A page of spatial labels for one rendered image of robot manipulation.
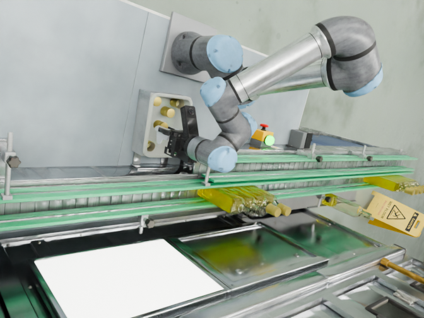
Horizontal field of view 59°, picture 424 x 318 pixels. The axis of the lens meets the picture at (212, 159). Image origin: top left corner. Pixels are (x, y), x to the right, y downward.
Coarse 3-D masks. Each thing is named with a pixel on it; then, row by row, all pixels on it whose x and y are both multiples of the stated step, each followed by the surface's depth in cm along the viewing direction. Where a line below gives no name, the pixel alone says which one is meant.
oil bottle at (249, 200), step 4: (228, 188) 141; (232, 188) 142; (236, 192) 138; (240, 192) 139; (244, 192) 140; (240, 196) 135; (244, 196) 135; (248, 196) 136; (244, 200) 133; (248, 200) 133; (252, 200) 134; (248, 204) 132
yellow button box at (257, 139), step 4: (256, 132) 170; (260, 132) 168; (264, 132) 167; (268, 132) 169; (272, 132) 170; (252, 136) 172; (256, 136) 170; (260, 136) 168; (264, 136) 168; (252, 140) 172; (256, 140) 170; (260, 140) 168; (256, 144) 170; (260, 144) 168; (264, 144) 169
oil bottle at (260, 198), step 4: (236, 188) 144; (240, 188) 144; (244, 188) 144; (248, 188) 145; (248, 192) 140; (252, 192) 141; (256, 192) 142; (252, 196) 138; (256, 196) 137; (260, 196) 138; (264, 196) 139; (256, 200) 136; (260, 200) 136; (264, 200) 137; (256, 204) 137; (260, 204) 136
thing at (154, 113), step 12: (156, 96) 126; (168, 96) 128; (180, 96) 132; (156, 108) 135; (168, 120) 140; (180, 120) 139; (144, 144) 128; (156, 144) 140; (156, 156) 132; (168, 156) 136
